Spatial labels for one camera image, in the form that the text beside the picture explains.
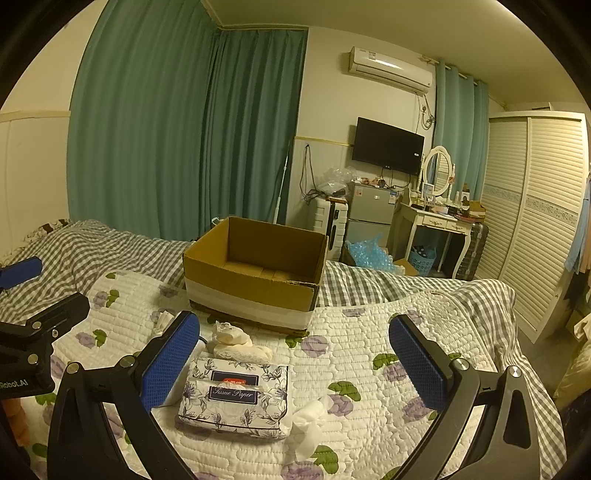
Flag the floral tissue paper pack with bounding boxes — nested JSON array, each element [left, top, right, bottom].
[[177, 357, 290, 439]]

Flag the cream socks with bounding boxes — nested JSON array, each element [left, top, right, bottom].
[[206, 321, 273, 364]]

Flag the grey checked bed sheet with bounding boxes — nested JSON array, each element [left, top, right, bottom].
[[1, 221, 567, 479]]

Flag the blue plastic basket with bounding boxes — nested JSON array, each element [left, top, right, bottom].
[[408, 247, 437, 276]]

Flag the dark suitcase by table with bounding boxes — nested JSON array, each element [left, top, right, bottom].
[[456, 223, 489, 281]]

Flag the green curtain left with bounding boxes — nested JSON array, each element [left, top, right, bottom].
[[67, 1, 308, 240]]

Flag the green curtain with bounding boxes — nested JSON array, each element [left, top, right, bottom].
[[433, 60, 489, 200], [67, 1, 308, 240]]

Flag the box of blue bottles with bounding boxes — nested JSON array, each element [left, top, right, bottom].
[[341, 237, 419, 276]]

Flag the brown cardboard box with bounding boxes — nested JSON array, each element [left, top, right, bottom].
[[182, 217, 328, 332]]

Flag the white dressing table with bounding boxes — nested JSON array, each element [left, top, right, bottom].
[[387, 202, 473, 279]]

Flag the silver mini fridge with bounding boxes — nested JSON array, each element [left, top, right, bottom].
[[345, 183, 398, 251]]

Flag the white flat mop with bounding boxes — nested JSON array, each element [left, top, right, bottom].
[[273, 137, 294, 224]]

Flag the white louvred wardrobe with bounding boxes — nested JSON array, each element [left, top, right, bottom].
[[476, 111, 589, 342]]

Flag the white oval vanity mirror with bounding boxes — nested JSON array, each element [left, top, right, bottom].
[[420, 146, 456, 200]]

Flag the white hard suitcase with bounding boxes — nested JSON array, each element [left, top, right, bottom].
[[308, 197, 349, 261]]

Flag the clear plastic bag pile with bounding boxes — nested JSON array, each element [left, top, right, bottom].
[[317, 166, 358, 197]]

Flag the green curtain right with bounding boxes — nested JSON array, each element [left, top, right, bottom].
[[433, 60, 489, 200]]

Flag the white air conditioner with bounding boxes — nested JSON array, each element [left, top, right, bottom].
[[349, 47, 433, 94]]

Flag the black wall television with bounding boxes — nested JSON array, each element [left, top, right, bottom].
[[352, 117, 425, 176]]

